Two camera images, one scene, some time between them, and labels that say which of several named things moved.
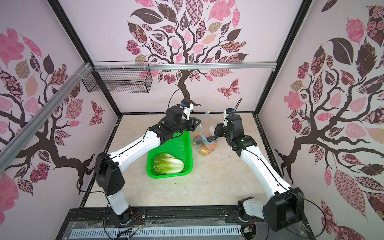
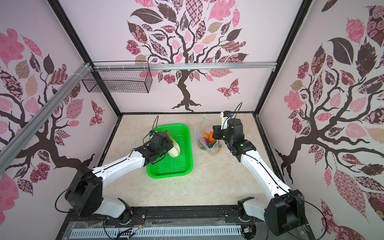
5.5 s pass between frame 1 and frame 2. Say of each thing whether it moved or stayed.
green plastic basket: stayed
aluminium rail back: stayed
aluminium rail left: stayed
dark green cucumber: moved
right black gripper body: stayed
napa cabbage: moved
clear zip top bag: moved
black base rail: stayed
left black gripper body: moved
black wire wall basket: stayed
